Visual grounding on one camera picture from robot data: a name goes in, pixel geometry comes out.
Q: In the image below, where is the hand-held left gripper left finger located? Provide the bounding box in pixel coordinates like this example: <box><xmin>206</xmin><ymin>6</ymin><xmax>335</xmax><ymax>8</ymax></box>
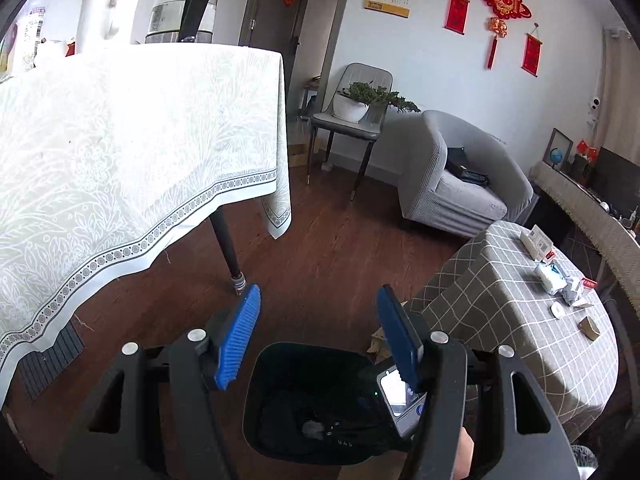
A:
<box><xmin>55</xmin><ymin>284</ymin><xmax>262</xmax><ymax>480</ymax></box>

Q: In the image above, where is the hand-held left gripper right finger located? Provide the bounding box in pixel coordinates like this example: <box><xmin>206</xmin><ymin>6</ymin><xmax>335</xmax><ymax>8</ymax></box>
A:
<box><xmin>376</xmin><ymin>284</ymin><xmax>583</xmax><ymax>480</ymax></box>

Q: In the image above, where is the teal trash bin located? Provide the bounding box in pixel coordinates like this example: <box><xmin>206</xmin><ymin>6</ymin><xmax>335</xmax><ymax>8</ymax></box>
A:
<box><xmin>242</xmin><ymin>342</ymin><xmax>428</xmax><ymax>466</ymax></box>

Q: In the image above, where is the blue and white tissue packet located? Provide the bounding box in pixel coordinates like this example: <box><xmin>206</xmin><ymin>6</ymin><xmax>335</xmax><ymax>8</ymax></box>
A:
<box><xmin>534</xmin><ymin>261</ymin><xmax>568</xmax><ymax>295</ymax></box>

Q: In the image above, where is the white printed box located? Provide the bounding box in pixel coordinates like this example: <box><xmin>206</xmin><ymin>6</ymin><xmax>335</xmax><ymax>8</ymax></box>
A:
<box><xmin>520</xmin><ymin>225</ymin><xmax>557</xmax><ymax>261</ymax></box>

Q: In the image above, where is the clear wrapper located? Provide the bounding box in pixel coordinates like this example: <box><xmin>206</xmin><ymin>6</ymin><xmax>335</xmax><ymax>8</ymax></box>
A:
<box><xmin>562</xmin><ymin>275</ymin><xmax>586</xmax><ymax>306</ymax></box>

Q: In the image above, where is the small cardboard box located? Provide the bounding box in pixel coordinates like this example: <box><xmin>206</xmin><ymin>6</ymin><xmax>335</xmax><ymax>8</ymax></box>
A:
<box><xmin>578</xmin><ymin>316</ymin><xmax>602</xmax><ymax>342</ymax></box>

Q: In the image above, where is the person's right forearm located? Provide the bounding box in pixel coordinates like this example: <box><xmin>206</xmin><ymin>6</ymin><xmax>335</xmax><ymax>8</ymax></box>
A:
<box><xmin>457</xmin><ymin>427</ymin><xmax>475</xmax><ymax>478</ymax></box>

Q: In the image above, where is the cardboard scrap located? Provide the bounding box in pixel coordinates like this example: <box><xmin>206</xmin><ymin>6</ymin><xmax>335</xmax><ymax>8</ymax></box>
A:
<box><xmin>366</xmin><ymin>327</ymin><xmax>393</xmax><ymax>363</ymax></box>

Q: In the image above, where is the grey armchair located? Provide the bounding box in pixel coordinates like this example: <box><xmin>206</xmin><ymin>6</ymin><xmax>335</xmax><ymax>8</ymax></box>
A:
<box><xmin>397</xmin><ymin>110</ymin><xmax>535</xmax><ymax>238</ymax></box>

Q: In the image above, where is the black bag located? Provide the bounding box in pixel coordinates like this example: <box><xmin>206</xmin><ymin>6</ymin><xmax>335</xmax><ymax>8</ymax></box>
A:
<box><xmin>445</xmin><ymin>146</ymin><xmax>490</xmax><ymax>186</ymax></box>

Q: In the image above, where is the striped door mat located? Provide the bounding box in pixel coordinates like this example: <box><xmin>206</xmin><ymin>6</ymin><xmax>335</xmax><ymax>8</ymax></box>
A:
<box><xmin>19</xmin><ymin>317</ymin><xmax>86</xmax><ymax>401</ymax></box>

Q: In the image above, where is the grey dining chair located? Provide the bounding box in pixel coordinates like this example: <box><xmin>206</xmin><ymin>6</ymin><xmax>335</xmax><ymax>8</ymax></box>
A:
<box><xmin>306</xmin><ymin>62</ymin><xmax>394</xmax><ymax>202</ymax></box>

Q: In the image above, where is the beige lace cabinet cloth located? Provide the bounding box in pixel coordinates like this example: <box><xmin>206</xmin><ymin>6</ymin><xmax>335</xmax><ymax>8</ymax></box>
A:
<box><xmin>530</xmin><ymin>160</ymin><xmax>640</xmax><ymax>311</ymax></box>

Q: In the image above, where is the potted plant in white pot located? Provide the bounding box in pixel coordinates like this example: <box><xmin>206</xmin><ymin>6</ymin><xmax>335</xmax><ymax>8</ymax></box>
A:
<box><xmin>331</xmin><ymin>81</ymin><xmax>421</xmax><ymax>124</ymax></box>

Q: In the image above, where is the black television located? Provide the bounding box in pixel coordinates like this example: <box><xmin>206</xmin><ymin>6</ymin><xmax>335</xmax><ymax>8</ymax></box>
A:
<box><xmin>592</xmin><ymin>146</ymin><xmax>640</xmax><ymax>216</ymax></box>

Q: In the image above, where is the red hanging scroll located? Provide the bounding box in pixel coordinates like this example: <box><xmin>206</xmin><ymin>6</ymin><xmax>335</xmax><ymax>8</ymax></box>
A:
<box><xmin>520</xmin><ymin>24</ymin><xmax>545</xmax><ymax>78</ymax></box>
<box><xmin>445</xmin><ymin>0</ymin><xmax>471</xmax><ymax>32</ymax></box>

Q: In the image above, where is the glass electric kettle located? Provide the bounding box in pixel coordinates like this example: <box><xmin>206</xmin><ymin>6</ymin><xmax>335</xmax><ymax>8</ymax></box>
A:
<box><xmin>145</xmin><ymin>0</ymin><xmax>222</xmax><ymax>45</ymax></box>

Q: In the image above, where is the grey door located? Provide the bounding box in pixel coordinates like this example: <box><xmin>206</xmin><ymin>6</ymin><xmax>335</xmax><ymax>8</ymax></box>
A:
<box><xmin>239</xmin><ymin>0</ymin><xmax>317</xmax><ymax>56</ymax></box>

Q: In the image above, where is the white jug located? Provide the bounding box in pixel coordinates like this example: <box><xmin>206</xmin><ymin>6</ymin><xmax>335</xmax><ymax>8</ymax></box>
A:
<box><xmin>75</xmin><ymin>0</ymin><xmax>147</xmax><ymax>56</ymax></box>

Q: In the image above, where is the labelled plastic bottle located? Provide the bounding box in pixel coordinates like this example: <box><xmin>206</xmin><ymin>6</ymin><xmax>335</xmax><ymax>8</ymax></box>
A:
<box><xmin>10</xmin><ymin>5</ymin><xmax>51</xmax><ymax>73</ymax></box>

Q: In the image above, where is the picture frame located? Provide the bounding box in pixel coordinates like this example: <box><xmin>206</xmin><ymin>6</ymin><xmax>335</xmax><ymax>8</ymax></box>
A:
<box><xmin>547</xmin><ymin>127</ymin><xmax>574</xmax><ymax>168</ymax></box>

